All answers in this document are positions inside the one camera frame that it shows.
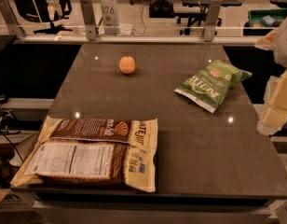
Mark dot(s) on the orange fruit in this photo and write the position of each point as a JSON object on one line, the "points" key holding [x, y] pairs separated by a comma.
{"points": [[127, 65]]}

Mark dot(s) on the brown and cream chip bag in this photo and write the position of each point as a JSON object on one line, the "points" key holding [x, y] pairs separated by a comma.
{"points": [[92, 152]]}

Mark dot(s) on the green kettle chip bag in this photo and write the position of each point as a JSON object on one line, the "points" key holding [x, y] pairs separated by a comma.
{"points": [[209, 87]]}

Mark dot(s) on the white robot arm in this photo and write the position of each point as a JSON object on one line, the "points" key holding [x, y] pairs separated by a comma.
{"points": [[276, 40]]}

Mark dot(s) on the white numbered pillar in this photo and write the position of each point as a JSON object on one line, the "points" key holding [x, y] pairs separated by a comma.
{"points": [[110, 17]]}

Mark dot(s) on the left metal railing bracket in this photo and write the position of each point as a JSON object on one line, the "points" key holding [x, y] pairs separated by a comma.
{"points": [[10, 19]]}

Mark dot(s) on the green plastic bin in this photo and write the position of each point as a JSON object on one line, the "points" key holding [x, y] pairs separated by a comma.
{"points": [[262, 21]]}

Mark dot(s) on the black desk in background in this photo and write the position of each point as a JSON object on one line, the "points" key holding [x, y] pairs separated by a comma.
{"points": [[199, 17]]}

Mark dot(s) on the middle metal railing bracket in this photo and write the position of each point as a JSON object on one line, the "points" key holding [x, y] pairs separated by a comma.
{"points": [[89, 19]]}

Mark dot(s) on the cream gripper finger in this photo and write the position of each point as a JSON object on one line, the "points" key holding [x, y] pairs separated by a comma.
{"points": [[274, 113]]}

